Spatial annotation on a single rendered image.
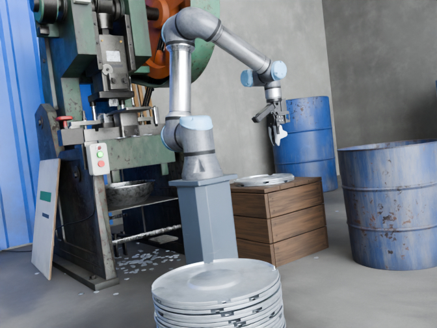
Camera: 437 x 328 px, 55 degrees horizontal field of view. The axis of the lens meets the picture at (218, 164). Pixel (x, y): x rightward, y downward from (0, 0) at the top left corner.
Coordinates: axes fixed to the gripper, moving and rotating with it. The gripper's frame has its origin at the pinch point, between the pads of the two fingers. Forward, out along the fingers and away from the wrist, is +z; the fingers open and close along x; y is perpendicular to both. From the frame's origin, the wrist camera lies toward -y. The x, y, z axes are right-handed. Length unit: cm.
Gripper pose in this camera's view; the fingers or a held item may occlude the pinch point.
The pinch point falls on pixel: (274, 143)
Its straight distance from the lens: 193.7
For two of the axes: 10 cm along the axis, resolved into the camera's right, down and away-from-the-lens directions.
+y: 9.2, -1.3, 3.7
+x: -3.7, -0.1, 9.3
